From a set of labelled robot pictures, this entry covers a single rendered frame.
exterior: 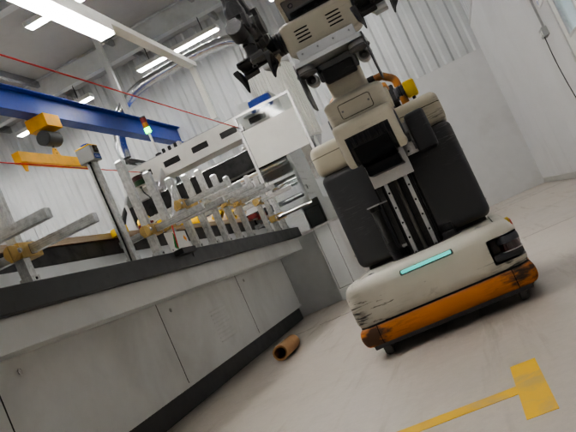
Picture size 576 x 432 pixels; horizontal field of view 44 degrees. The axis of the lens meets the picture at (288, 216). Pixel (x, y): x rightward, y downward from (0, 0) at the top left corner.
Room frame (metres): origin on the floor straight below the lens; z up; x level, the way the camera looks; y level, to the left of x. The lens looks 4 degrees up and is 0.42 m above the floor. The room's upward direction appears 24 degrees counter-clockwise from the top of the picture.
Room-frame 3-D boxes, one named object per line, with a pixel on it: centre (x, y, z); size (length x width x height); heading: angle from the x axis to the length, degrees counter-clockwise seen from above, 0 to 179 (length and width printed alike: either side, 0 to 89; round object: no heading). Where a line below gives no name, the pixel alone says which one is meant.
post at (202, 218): (3.93, 0.43, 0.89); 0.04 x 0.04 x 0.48; 78
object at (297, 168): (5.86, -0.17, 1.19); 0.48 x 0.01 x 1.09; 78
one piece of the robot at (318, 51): (2.47, -0.37, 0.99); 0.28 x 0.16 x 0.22; 77
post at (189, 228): (3.69, 0.49, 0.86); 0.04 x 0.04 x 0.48; 78
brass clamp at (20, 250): (2.24, 0.81, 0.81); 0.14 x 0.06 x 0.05; 168
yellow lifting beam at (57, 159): (8.25, 2.16, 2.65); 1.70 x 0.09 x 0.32; 168
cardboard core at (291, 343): (3.90, 0.29, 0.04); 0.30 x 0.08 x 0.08; 168
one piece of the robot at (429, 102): (2.84, -0.46, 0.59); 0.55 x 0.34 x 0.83; 77
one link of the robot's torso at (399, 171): (2.58, -0.46, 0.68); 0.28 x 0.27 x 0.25; 77
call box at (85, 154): (2.94, 0.65, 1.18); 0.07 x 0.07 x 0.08; 78
